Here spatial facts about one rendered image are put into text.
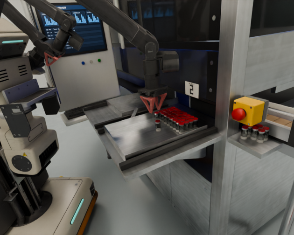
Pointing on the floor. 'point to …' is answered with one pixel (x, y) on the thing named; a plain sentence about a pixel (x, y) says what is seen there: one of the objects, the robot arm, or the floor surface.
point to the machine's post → (228, 105)
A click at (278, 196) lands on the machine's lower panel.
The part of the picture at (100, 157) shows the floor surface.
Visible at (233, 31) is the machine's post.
